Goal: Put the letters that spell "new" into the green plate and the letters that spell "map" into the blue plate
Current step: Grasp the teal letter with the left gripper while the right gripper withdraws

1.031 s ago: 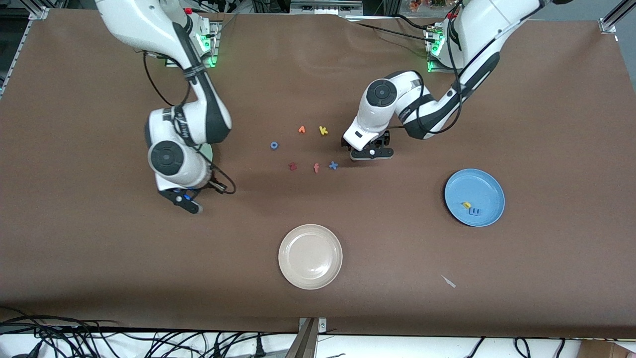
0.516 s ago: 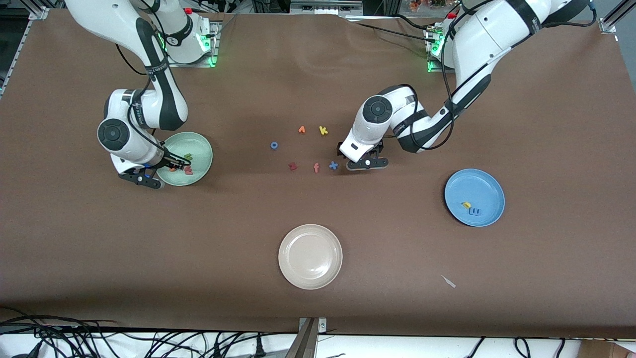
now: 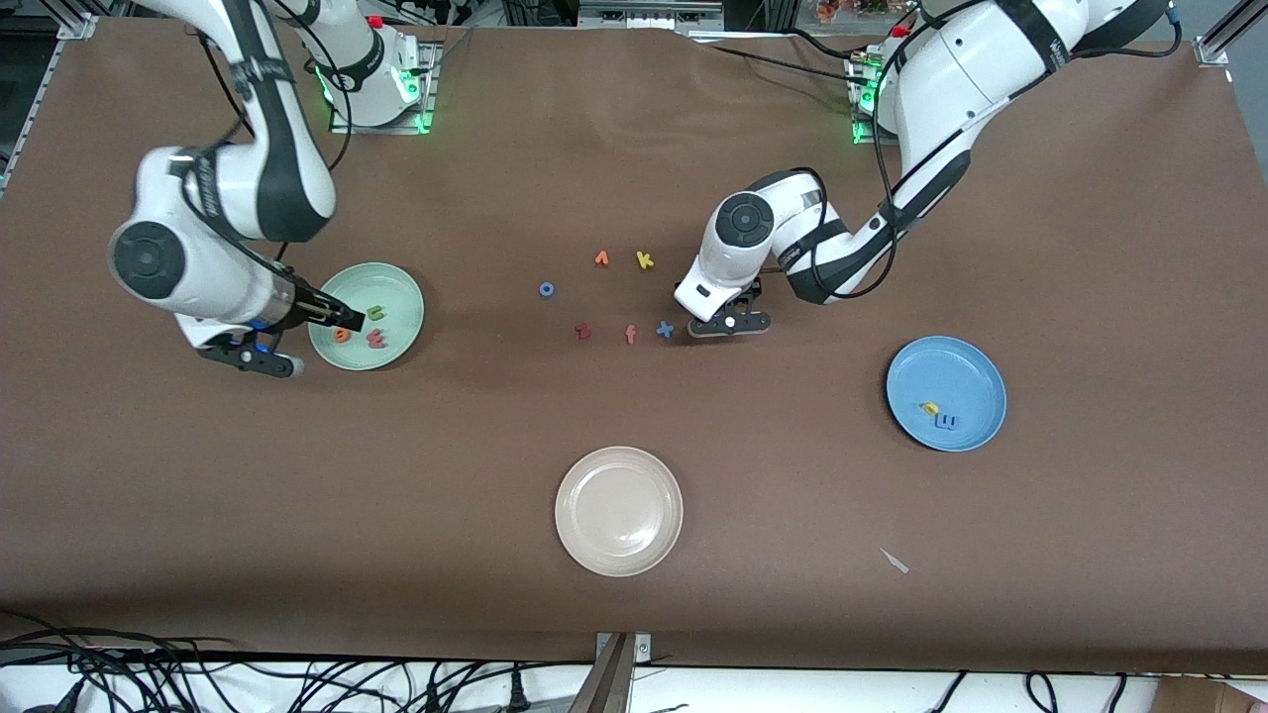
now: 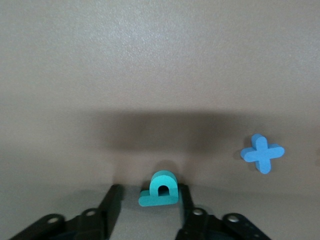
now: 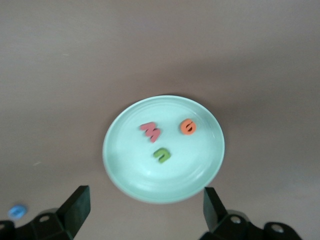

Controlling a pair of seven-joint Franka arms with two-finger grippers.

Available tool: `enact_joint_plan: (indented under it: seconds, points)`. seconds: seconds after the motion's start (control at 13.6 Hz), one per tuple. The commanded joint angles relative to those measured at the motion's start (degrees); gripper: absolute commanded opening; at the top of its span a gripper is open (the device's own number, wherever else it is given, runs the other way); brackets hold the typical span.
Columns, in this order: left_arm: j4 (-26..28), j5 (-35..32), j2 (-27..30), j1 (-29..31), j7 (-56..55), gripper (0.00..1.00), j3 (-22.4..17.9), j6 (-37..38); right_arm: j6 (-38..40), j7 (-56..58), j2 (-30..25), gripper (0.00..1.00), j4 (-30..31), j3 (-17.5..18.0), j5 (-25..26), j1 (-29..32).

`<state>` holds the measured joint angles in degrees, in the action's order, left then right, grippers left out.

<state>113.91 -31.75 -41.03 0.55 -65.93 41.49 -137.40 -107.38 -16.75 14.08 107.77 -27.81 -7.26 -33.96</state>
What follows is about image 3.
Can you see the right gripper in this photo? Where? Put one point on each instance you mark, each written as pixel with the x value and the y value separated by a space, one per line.
pixel 309 306

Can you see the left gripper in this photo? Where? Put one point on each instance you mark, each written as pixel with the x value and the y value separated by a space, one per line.
pixel 753 291

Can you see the blue foam letter E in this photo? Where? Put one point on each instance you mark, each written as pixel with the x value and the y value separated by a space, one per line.
pixel 948 423

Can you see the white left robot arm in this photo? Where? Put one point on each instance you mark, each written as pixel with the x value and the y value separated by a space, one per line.
pixel 951 69

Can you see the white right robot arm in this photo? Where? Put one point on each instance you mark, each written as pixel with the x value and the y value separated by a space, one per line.
pixel 277 168

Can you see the pale green plate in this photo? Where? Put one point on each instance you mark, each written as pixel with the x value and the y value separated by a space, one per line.
pixel 396 297

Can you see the blue plate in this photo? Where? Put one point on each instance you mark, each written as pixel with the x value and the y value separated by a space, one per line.
pixel 951 376

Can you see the beige plate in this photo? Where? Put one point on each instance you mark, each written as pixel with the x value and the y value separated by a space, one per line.
pixel 619 511

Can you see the small white paper scrap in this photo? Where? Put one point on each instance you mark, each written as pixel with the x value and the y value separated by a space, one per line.
pixel 895 560

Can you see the aluminium corner extrusion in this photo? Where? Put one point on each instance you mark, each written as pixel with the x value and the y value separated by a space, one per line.
pixel 1223 40
pixel 74 20

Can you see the cardboard box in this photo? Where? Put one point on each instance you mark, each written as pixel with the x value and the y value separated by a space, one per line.
pixel 1209 696

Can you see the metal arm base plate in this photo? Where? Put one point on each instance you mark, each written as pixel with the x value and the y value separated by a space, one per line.
pixel 381 127
pixel 867 134

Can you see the aluminium frame profile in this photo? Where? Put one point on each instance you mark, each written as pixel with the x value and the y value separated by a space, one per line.
pixel 606 683

